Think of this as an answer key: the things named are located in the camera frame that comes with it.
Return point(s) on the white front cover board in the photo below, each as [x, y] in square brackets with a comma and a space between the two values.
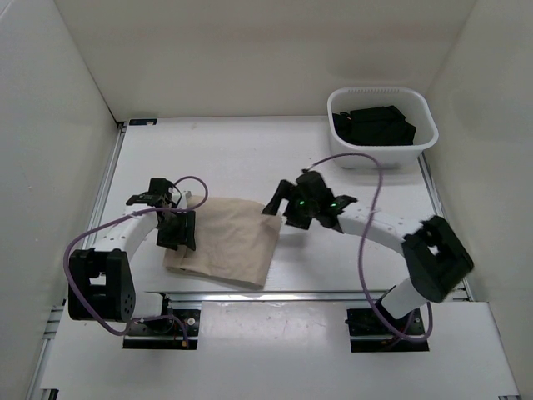
[258, 350]

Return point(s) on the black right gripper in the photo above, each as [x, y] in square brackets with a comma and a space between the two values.
[291, 192]

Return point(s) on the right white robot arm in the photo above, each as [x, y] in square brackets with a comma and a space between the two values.
[436, 260]

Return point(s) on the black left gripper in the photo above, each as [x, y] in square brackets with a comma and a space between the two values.
[186, 235]

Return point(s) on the white plastic basket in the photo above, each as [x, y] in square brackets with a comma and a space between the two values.
[412, 104]

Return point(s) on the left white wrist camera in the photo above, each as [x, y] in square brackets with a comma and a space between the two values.
[181, 199]

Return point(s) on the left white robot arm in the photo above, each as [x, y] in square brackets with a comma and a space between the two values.
[101, 284]

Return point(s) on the folded black trousers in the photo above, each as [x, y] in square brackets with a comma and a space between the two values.
[375, 126]

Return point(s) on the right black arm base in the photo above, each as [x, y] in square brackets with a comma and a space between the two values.
[368, 334]

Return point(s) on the beige trousers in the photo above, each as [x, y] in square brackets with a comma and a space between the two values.
[235, 242]

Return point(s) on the aluminium table frame rail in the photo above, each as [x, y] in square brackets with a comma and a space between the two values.
[243, 158]

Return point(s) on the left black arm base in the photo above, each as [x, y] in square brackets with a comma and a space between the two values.
[167, 334]

